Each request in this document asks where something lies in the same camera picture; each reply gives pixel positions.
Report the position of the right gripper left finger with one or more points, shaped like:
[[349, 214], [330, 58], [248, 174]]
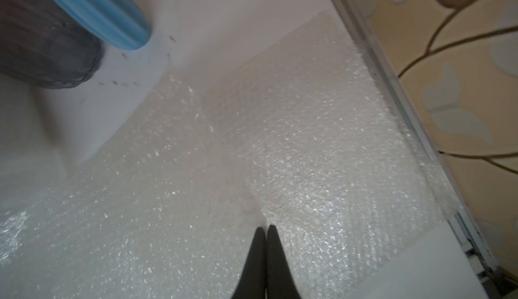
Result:
[[253, 279]]

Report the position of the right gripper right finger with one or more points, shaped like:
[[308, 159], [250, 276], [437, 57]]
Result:
[[280, 283]]

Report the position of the clear bubble wrap sheet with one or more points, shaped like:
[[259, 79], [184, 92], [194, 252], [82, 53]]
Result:
[[332, 169]]

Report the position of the light blue ribbed vase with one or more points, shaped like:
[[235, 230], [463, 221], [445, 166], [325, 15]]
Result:
[[120, 23]]

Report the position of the pink grey glass vase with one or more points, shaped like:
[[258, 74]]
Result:
[[43, 46]]

